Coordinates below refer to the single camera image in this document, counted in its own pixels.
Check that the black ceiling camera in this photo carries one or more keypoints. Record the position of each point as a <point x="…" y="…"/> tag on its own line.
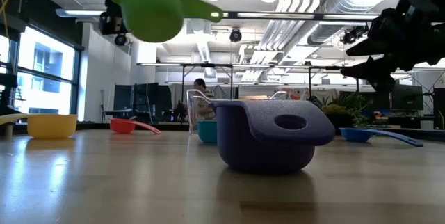
<point x="235" y="35"/>
<point x="120" y="39"/>
<point x="351" y="34"/>

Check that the silver ceiling duct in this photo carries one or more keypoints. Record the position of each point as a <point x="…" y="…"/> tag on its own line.
<point x="333" y="29"/>

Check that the floral patterned cloth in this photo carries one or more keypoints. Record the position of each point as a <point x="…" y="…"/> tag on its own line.
<point x="295" y="95"/>

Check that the clear plastic basket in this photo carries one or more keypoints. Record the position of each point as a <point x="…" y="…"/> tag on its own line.
<point x="192" y="112"/>

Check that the teal plastic measuring cup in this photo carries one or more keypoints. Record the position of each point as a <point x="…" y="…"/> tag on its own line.
<point x="206" y="131"/>

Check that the purple plastic measuring cup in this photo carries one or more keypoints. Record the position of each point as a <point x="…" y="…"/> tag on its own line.
<point x="264" y="147"/>

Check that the black equipment rack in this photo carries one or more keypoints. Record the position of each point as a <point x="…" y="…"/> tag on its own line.
<point x="7" y="81"/>

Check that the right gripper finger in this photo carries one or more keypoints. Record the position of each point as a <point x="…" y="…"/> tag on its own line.
<point x="379" y="74"/>
<point x="368" y="48"/>

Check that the black aluminium table frame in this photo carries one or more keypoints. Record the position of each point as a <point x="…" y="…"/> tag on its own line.
<point x="90" y="126"/>

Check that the green plastic measuring cup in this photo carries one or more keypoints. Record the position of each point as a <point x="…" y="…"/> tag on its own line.
<point x="156" y="8"/>

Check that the yellow plastic measuring cup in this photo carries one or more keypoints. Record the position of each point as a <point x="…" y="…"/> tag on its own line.
<point x="52" y="126"/>

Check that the large window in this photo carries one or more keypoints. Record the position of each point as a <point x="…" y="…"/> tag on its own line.
<point x="45" y="60"/>

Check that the long overhead light bar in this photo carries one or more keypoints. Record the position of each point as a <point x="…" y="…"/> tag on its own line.
<point x="278" y="15"/>

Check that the small pale post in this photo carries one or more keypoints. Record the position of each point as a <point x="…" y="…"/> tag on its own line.
<point x="8" y="131"/>

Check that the black computer monitor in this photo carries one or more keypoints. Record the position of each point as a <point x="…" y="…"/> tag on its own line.
<point x="149" y="97"/>
<point x="406" y="97"/>
<point x="123" y="97"/>
<point x="439" y="105"/>

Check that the blue plastic measuring cup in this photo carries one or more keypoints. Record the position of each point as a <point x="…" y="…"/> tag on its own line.
<point x="358" y="135"/>

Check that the red plastic measuring cup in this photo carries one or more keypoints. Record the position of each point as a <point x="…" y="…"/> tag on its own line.
<point x="121" y="126"/>

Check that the seated person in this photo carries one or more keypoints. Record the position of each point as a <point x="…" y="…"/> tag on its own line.
<point x="200" y="85"/>

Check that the black metal rig frame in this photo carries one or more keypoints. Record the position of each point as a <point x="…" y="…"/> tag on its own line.
<point x="323" y="67"/>
<point x="208" y="65"/>

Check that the potted succulent plant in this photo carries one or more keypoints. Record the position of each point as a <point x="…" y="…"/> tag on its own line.
<point x="342" y="111"/>

